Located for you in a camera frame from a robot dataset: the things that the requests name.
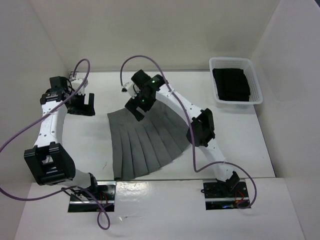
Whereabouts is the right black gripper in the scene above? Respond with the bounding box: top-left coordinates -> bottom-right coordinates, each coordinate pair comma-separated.
124,89 -> 156,122

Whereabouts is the grey pleated skirt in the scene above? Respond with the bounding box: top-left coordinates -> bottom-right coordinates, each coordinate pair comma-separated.
107,101 -> 190,181

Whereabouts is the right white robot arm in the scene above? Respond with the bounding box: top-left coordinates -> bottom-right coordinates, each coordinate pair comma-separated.
121,70 -> 240,197

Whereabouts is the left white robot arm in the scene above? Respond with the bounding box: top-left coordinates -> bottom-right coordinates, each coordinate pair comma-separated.
24,76 -> 100,200

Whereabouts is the black folded skirt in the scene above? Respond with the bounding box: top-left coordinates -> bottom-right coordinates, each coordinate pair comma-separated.
212,68 -> 251,102

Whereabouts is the white plastic basket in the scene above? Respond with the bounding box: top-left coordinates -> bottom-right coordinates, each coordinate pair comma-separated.
209,57 -> 263,109

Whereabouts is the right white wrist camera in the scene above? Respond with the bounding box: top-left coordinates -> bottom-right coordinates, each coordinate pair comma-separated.
121,82 -> 139,99

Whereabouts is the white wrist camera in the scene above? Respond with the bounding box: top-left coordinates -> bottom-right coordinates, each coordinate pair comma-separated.
68,72 -> 89,96
121,82 -> 139,99

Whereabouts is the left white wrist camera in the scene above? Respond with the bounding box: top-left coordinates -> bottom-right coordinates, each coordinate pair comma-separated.
68,72 -> 89,96

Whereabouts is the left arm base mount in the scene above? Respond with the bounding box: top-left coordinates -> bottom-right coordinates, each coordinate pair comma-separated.
64,181 -> 116,213

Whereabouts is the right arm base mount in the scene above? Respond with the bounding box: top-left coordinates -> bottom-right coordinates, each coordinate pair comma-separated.
200,180 -> 251,211

